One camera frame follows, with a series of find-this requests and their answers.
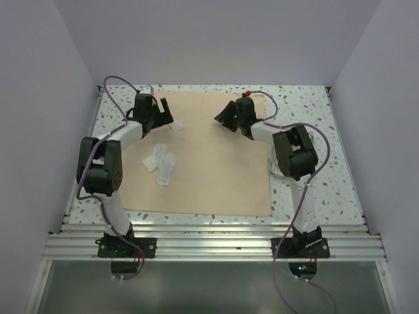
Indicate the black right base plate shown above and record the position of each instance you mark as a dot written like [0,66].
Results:
[289,250]

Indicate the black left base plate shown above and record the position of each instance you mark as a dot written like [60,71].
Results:
[115,248]

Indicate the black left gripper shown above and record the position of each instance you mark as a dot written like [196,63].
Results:
[162,120]

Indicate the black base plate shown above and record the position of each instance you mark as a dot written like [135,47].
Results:
[289,250]
[115,248]

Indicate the beige cloth mat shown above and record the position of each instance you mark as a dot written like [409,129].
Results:
[217,171]

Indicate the white gauze pad front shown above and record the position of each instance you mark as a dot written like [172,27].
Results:
[150,163]

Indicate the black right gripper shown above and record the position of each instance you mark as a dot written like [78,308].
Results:
[225,116]

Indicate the white printed paper packet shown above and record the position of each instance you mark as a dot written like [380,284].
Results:
[159,153]

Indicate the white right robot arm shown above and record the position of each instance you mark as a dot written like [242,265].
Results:
[305,228]

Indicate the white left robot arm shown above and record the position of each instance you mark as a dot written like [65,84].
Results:
[99,169]

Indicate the long white paper packet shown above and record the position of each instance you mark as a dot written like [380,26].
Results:
[165,174]

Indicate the stainless steel tray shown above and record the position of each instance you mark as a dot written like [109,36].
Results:
[295,153]

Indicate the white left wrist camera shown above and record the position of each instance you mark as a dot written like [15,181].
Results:
[148,89]

